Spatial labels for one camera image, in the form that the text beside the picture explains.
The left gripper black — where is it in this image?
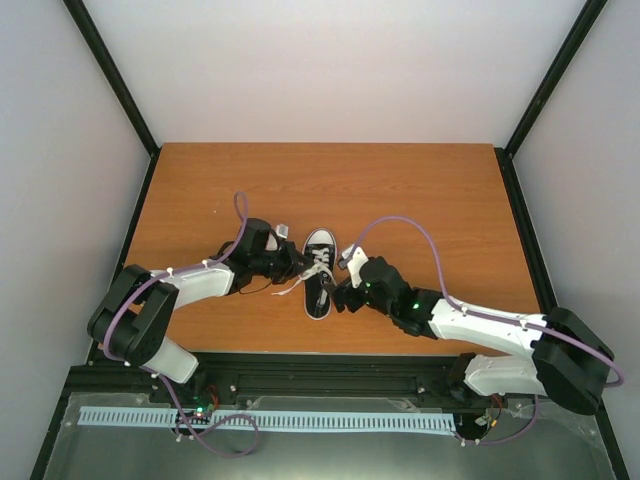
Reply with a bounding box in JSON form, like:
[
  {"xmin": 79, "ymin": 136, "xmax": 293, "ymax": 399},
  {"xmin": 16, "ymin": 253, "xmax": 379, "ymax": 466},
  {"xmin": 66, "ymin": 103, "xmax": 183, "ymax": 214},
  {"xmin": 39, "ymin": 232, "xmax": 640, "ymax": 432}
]
[{"xmin": 252, "ymin": 242, "xmax": 315, "ymax": 286}]

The white shoelace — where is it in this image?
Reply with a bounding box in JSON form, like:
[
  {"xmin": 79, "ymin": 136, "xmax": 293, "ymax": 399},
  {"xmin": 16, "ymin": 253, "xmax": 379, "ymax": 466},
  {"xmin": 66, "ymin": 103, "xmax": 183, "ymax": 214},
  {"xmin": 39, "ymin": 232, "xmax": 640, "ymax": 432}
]
[{"xmin": 274, "ymin": 244, "xmax": 336, "ymax": 320}]

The black white canvas sneaker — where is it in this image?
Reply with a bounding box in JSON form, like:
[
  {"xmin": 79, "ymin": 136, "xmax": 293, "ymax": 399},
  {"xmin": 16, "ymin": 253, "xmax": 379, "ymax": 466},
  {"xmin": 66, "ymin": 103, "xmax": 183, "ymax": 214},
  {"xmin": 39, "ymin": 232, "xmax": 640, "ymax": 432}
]
[{"xmin": 303, "ymin": 228, "xmax": 337, "ymax": 320}]

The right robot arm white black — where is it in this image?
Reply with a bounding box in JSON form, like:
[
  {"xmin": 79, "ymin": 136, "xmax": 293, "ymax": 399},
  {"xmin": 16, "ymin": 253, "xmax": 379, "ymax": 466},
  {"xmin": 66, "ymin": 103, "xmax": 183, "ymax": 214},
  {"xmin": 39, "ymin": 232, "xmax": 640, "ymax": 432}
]
[{"xmin": 330, "ymin": 250, "xmax": 614, "ymax": 415}]

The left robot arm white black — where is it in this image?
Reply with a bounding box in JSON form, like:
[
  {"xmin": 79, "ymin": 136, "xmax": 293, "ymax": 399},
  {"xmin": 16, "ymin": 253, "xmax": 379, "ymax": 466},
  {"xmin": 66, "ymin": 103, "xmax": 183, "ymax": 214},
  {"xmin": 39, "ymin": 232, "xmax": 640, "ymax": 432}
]
[{"xmin": 87, "ymin": 218, "xmax": 314, "ymax": 403}]

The small circuit board with led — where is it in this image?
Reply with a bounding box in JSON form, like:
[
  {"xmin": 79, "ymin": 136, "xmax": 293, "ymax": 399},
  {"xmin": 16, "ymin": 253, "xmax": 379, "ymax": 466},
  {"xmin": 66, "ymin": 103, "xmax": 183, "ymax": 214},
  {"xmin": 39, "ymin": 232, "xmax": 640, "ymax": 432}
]
[{"xmin": 192, "ymin": 392, "xmax": 219, "ymax": 419}]

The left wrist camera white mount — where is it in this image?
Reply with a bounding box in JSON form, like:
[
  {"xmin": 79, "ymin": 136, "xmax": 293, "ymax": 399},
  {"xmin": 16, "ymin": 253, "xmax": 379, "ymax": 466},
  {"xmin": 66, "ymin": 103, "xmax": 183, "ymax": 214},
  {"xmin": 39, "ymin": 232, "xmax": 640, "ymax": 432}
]
[{"xmin": 265, "ymin": 224, "xmax": 289, "ymax": 251}]

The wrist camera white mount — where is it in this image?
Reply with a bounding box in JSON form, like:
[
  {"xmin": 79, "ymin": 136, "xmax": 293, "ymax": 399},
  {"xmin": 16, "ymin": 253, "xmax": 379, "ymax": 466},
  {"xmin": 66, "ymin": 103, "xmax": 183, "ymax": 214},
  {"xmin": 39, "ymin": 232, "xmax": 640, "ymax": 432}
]
[
  {"xmin": 265, "ymin": 224, "xmax": 289, "ymax": 251},
  {"xmin": 338, "ymin": 244, "xmax": 369, "ymax": 288}
]

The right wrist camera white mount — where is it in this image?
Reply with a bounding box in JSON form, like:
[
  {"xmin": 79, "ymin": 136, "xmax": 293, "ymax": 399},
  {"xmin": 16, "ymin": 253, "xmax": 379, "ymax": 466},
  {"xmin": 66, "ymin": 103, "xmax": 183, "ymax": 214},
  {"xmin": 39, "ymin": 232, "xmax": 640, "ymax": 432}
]
[{"xmin": 338, "ymin": 244, "xmax": 369, "ymax": 288}]

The light blue slotted cable duct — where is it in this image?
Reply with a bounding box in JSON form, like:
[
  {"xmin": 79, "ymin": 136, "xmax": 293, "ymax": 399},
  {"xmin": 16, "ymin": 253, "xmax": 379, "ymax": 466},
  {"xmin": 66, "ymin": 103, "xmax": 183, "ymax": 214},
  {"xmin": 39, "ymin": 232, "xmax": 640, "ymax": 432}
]
[{"xmin": 77, "ymin": 406, "xmax": 456, "ymax": 436}]

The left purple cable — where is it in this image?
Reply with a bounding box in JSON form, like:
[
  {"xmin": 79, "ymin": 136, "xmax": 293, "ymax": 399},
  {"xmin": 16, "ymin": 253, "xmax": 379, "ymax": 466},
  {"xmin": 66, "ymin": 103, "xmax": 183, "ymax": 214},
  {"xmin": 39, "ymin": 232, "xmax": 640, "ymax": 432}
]
[{"xmin": 99, "ymin": 190, "xmax": 261, "ymax": 457}]

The right black frame post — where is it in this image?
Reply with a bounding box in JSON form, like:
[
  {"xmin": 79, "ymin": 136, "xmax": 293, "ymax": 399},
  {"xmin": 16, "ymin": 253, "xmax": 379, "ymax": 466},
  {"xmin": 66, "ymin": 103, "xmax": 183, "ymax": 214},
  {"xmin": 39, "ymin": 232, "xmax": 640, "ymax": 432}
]
[{"xmin": 503, "ymin": 0, "xmax": 610, "ymax": 154}]

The black frame post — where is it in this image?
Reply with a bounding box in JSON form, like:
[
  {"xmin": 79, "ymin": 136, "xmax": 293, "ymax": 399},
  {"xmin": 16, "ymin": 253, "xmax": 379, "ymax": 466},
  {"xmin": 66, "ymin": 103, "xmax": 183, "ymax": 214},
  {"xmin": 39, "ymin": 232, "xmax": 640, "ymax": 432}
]
[
  {"xmin": 503, "ymin": 0, "xmax": 610, "ymax": 154},
  {"xmin": 62, "ymin": 0, "xmax": 161, "ymax": 154}
]

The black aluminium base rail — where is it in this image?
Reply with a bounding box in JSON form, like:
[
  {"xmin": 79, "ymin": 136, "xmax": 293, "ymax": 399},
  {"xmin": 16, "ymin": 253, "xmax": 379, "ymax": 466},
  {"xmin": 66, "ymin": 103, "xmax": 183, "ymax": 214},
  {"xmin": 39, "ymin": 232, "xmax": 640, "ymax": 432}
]
[{"xmin": 63, "ymin": 347, "xmax": 608, "ymax": 415}]

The left black frame post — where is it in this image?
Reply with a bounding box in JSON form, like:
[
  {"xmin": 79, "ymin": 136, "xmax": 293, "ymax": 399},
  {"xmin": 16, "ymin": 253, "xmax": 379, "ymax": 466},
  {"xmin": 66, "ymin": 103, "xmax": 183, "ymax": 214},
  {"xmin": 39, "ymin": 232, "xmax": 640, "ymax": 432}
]
[{"xmin": 62, "ymin": 0, "xmax": 161, "ymax": 154}]

